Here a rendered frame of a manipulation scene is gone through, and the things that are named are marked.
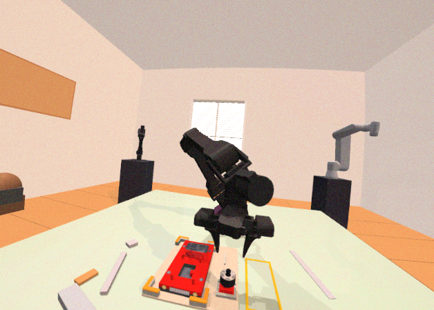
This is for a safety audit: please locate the small pale pink block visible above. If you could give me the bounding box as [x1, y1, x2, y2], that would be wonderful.
[126, 238, 138, 248]

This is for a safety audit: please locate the pink long flat bar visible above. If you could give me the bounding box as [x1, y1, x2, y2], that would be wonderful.
[100, 251, 127, 295]

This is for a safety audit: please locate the pale pink flat bar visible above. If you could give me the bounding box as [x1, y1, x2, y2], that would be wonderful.
[290, 251, 336, 299]

